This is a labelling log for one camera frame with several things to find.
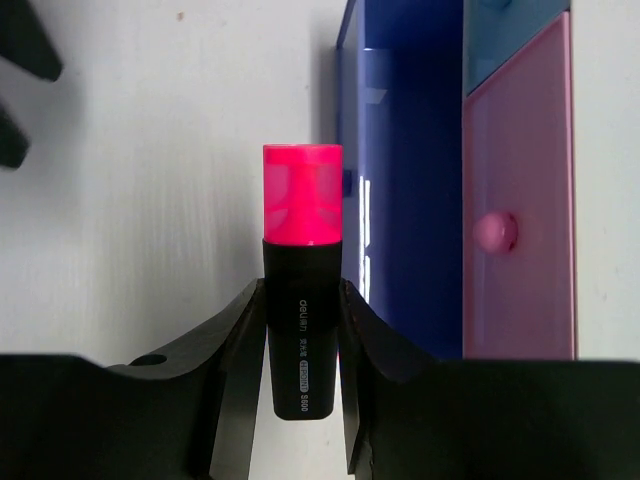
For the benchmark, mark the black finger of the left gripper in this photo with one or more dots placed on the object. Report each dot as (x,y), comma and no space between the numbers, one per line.
(25,43)

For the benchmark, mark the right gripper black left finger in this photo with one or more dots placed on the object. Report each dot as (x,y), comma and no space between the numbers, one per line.
(184,411)

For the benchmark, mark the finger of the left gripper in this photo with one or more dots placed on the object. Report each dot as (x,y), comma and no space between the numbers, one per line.
(13,142)

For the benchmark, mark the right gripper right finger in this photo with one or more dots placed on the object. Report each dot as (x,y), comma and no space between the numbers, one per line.
(407,415)

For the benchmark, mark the pink drawer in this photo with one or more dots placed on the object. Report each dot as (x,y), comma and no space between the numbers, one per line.
(518,255)

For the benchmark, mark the pink cap highlighter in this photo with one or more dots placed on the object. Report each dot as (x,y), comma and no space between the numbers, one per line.
(302,254)

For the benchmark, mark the wide purple-blue drawer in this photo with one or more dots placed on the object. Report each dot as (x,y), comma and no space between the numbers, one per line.
(399,96)

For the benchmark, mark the small blue drawer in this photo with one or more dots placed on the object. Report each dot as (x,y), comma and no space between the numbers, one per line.
(493,31)

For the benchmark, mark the white mini drawer cabinet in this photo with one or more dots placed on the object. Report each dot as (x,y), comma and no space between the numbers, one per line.
(605,71)

